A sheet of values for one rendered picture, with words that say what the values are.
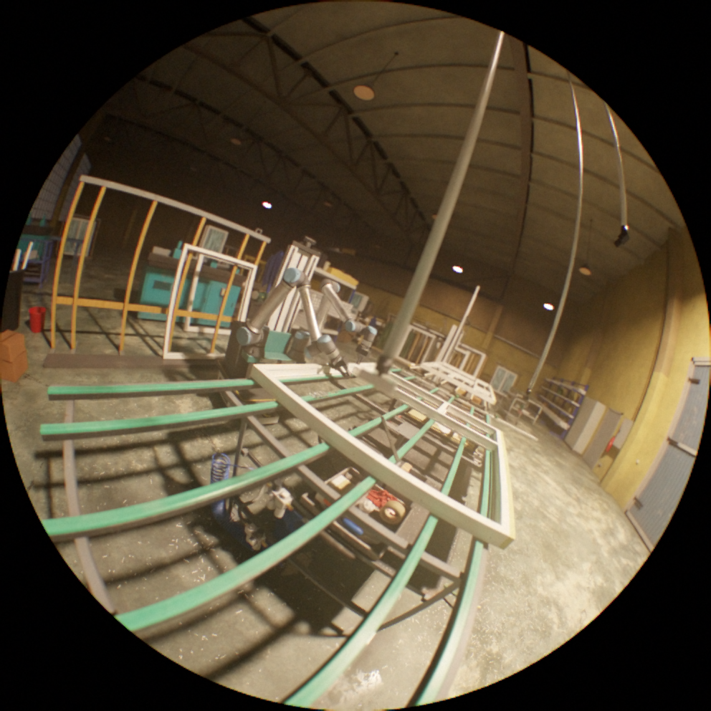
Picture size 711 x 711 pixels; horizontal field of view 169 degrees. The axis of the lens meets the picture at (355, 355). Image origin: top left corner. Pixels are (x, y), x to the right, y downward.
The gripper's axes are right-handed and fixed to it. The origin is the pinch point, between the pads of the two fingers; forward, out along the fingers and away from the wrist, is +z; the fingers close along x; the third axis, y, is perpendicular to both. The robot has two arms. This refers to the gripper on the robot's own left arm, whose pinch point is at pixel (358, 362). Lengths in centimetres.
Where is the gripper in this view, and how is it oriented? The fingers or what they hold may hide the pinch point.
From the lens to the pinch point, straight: 220.2
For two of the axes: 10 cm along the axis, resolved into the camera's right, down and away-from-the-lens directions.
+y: 5.1, 0.2, 8.6
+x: -7.8, -4.2, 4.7
